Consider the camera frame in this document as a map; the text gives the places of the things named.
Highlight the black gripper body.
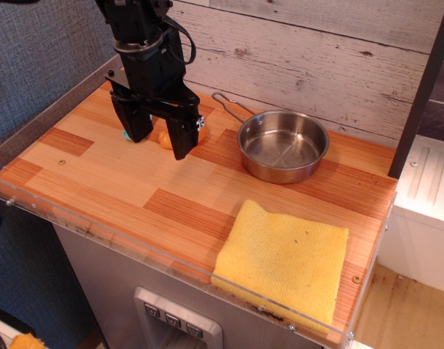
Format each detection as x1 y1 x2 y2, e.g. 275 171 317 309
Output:
106 27 201 121

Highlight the orange toy croissant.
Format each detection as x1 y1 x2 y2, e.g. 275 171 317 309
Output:
158 125 207 150

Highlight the stainless steel saucepan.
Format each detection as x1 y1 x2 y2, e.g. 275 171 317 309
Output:
212 92 330 184

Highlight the yellow cloth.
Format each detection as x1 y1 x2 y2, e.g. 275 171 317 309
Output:
211 200 350 334

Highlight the silver dispenser button panel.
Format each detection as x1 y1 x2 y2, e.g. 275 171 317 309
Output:
134 286 224 349

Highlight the clear acrylic guard rail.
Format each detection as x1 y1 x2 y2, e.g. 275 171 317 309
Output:
0 164 397 348

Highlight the dark vertical post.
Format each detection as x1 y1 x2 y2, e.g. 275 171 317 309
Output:
387 15 444 179

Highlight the orange object bottom left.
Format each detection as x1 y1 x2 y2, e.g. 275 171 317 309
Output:
9 333 47 349

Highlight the teal brush with white bristles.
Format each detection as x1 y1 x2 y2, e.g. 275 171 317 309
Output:
122 130 132 141

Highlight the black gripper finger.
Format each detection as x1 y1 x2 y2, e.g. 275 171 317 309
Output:
166 118 201 160
111 95 153 143

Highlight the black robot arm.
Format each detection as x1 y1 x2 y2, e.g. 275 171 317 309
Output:
97 1 204 160

